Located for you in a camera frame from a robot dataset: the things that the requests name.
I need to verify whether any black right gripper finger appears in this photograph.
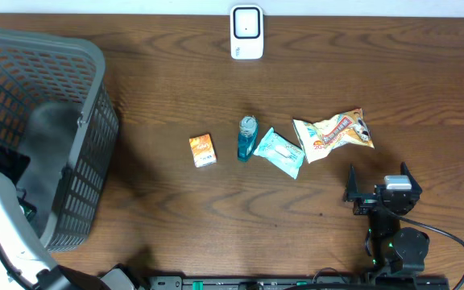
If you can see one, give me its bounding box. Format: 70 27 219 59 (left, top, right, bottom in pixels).
400 162 422 193
342 164 358 202

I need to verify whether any teal mouthwash bottle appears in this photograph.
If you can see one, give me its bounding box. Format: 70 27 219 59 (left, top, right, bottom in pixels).
238 116 259 162

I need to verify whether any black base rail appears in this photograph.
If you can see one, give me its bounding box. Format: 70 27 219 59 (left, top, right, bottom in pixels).
146 275 450 290

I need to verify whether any green white small box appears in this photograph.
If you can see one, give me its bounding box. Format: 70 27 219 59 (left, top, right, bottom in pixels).
18 198 37 222

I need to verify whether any dark grey plastic basket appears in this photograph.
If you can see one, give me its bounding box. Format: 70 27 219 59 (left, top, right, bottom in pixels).
0 29 118 251

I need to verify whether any mint green wet wipes pack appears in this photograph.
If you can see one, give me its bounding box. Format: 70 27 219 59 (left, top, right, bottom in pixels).
253 127 305 179

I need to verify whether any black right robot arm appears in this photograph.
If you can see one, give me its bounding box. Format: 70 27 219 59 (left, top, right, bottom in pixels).
343 164 430 282

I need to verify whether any yellow orange snack bag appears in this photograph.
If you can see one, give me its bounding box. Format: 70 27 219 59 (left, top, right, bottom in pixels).
292 108 375 164

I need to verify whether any white barcode scanner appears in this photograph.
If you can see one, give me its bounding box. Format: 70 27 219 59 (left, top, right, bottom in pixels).
230 4 264 60

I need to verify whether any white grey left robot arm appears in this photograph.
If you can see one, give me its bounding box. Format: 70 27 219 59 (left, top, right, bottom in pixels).
0 172 143 290

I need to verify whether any orange small box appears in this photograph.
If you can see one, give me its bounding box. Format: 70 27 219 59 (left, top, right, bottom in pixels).
189 134 217 168

